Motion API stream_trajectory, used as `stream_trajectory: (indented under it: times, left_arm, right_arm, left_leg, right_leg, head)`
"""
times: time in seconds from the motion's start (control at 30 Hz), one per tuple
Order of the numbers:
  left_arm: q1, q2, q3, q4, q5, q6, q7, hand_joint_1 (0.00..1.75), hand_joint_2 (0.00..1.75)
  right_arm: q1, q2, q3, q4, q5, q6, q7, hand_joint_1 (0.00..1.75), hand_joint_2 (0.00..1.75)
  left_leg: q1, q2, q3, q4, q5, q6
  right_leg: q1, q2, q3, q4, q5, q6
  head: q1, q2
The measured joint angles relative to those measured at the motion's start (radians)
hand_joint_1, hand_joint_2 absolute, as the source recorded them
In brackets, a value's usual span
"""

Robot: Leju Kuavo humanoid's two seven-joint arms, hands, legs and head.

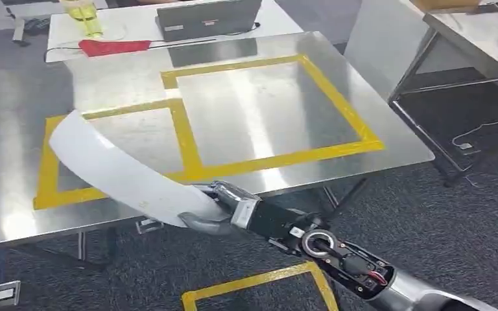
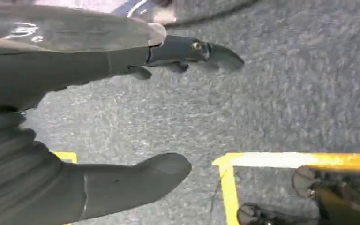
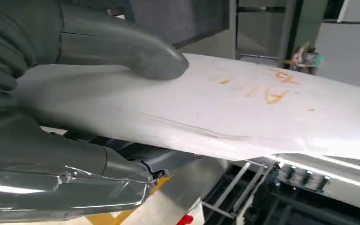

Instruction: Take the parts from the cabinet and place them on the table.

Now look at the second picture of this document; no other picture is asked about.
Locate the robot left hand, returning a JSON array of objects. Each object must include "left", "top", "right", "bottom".
[{"left": 0, "top": 3, "right": 245, "bottom": 222}]

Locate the yellow tape square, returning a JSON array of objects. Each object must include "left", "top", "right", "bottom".
[
  {"left": 51, "top": 150, "right": 78, "bottom": 165},
  {"left": 212, "top": 151, "right": 360, "bottom": 225}
]

